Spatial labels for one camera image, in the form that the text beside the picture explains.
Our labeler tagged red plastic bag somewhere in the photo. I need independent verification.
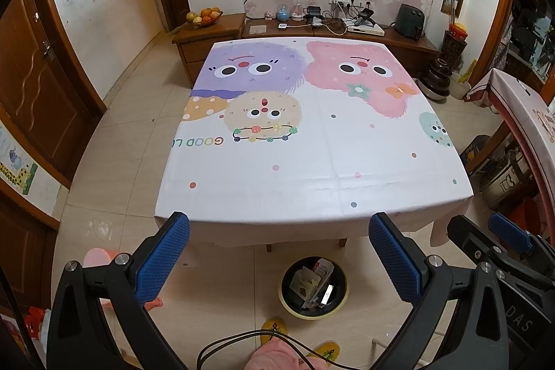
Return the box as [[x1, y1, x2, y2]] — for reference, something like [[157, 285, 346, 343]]
[[24, 307, 50, 342]]

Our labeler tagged brown wooden door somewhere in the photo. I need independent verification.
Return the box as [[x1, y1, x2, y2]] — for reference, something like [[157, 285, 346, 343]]
[[0, 197, 59, 310], [0, 0, 108, 189]]

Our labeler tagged wooden side cabinet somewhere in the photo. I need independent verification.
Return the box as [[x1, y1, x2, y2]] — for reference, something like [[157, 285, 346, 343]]
[[172, 13, 246, 89]]

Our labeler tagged white round table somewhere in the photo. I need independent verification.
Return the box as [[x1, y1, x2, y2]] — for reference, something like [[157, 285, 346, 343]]
[[154, 38, 474, 247]]

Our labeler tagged wooden tv cabinet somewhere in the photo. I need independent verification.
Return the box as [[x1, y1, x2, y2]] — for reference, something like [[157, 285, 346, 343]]
[[240, 12, 441, 78]]

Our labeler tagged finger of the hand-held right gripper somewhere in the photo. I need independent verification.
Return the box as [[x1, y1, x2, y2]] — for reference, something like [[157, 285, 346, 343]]
[[488, 213, 555, 267], [446, 215, 504, 267]]

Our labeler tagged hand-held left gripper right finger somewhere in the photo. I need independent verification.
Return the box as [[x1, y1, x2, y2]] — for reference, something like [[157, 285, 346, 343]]
[[368, 212, 510, 370]]

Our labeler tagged yellow cartoon slipper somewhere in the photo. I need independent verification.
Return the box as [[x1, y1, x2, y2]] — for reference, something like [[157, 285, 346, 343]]
[[306, 342, 341, 366], [261, 317, 290, 342]]

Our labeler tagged wooden partition frame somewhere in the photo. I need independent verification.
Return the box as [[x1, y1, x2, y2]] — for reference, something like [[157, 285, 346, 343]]
[[470, 0, 521, 102]]

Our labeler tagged printed cardboard box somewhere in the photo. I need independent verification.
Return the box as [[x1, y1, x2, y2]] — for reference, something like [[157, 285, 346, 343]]
[[481, 155, 532, 208]]

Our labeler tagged dark carved vase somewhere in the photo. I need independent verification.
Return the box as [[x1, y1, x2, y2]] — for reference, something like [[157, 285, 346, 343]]
[[442, 29, 468, 71]]

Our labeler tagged person's pink trouser leg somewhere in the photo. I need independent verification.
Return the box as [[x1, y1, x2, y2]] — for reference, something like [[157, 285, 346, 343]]
[[245, 337, 306, 370]]

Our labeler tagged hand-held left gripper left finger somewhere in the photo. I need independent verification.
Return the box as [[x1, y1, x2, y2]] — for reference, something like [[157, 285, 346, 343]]
[[45, 211, 191, 370]]

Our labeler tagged cluttered dark shelf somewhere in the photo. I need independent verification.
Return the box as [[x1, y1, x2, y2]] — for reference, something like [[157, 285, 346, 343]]
[[505, 0, 555, 93]]

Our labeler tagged black handheld device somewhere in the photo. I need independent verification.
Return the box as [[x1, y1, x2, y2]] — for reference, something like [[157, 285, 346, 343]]
[[356, 8, 378, 27]]

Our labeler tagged yellow round waste bin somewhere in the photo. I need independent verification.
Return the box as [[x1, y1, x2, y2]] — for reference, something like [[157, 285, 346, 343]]
[[277, 255, 350, 321]]

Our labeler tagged dark grey air fryer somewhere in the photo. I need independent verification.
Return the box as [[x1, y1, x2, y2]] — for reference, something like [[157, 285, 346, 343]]
[[396, 3, 426, 39]]

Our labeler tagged red-trimmed printed tablecloth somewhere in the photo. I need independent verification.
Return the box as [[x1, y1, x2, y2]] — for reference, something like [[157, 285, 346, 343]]
[[462, 67, 555, 223]]

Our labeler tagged salmon pink plastic stool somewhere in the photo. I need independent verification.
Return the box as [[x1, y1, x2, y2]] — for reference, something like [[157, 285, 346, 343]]
[[84, 247, 164, 312]]

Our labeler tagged white printed wrapper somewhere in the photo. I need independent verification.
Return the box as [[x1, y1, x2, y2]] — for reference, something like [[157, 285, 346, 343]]
[[311, 258, 334, 282]]

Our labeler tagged white set-top box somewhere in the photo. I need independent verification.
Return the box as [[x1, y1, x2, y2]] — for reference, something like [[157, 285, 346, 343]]
[[347, 23, 386, 37]]

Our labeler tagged cartoon giraffe wall poster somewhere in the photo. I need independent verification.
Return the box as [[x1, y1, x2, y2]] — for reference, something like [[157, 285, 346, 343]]
[[0, 123, 40, 197]]

